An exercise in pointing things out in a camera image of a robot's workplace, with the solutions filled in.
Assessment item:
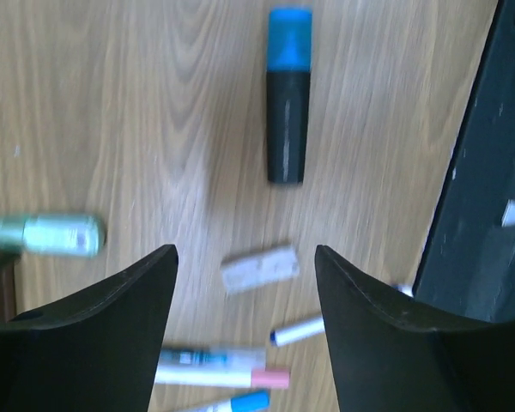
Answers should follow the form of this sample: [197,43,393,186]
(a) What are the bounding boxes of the white marker black blue cap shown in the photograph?
[269,282,415,348]

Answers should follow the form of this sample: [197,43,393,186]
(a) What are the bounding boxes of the white pen pink cap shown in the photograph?
[154,367,290,389]

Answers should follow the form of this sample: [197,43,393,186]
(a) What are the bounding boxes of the black teal pen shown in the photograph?
[159,348,266,367]

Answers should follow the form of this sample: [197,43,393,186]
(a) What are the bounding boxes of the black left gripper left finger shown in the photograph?
[0,245,179,411]

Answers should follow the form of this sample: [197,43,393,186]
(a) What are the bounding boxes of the beige eraser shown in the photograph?
[220,245,300,294]

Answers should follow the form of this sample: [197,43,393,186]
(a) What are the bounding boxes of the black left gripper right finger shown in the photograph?
[315,245,515,411]

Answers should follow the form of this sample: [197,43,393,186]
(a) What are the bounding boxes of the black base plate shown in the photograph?
[413,1,515,323]

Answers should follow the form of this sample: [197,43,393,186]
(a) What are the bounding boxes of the black highlighter blue cap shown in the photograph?
[266,7,312,185]

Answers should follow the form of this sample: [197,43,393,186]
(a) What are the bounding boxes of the small green bottle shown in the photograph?
[0,214,106,258]

